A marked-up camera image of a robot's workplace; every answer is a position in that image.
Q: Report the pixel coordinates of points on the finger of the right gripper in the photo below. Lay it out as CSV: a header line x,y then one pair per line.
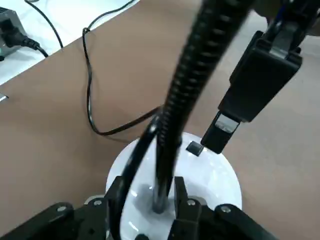
x,y
262,82

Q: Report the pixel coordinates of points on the grey power adapter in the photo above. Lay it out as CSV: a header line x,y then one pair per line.
x,y
11,22

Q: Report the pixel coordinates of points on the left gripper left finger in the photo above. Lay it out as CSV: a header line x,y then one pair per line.
x,y
62,220

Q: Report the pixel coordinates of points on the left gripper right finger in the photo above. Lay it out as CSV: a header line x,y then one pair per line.
x,y
200,222

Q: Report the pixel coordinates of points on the white desk lamp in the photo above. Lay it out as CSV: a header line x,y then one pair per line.
x,y
212,187

